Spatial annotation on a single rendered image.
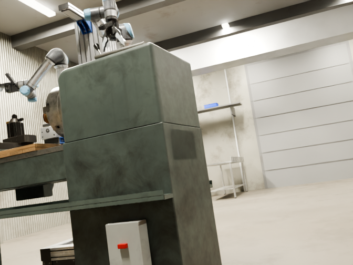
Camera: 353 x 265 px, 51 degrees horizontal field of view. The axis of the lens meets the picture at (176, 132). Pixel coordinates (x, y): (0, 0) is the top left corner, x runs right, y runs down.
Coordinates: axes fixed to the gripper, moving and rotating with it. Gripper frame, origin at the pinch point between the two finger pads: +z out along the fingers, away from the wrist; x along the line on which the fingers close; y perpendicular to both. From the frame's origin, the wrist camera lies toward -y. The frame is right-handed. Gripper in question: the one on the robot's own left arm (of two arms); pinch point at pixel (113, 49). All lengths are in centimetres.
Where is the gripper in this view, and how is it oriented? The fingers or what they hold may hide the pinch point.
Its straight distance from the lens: 232.0
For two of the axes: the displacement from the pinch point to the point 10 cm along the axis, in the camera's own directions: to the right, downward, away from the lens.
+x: -8.9, 1.8, 4.2
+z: 1.4, 9.8, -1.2
